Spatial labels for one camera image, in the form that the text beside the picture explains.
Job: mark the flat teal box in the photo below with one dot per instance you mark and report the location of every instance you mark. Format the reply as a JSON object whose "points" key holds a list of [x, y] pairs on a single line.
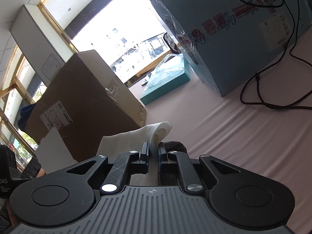
{"points": [[169, 74]]}

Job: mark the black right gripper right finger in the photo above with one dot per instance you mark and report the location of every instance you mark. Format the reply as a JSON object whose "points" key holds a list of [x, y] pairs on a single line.
{"points": [[193, 176]]}

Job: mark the black office chair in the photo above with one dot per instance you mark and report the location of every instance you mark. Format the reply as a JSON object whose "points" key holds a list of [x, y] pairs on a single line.
{"points": [[170, 43]]}

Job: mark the large light blue box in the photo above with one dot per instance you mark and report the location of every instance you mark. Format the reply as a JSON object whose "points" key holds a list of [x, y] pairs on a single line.
{"points": [[227, 41]]}

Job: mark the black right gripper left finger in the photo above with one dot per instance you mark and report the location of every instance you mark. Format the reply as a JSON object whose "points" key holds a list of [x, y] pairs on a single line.
{"points": [[109, 176]]}

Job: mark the white cloth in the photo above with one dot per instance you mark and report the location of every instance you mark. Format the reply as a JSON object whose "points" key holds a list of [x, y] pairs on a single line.
{"points": [[112, 146]]}

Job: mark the blue cloth on box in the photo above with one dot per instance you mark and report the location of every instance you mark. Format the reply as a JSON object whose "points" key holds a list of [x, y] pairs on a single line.
{"points": [[25, 113]]}

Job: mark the brown cardboard box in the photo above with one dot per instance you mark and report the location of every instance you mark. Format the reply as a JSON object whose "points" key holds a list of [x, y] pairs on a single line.
{"points": [[85, 101]]}

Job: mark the white luckin coffee box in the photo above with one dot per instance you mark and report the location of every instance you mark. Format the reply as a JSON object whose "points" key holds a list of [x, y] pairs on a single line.
{"points": [[53, 154]]}

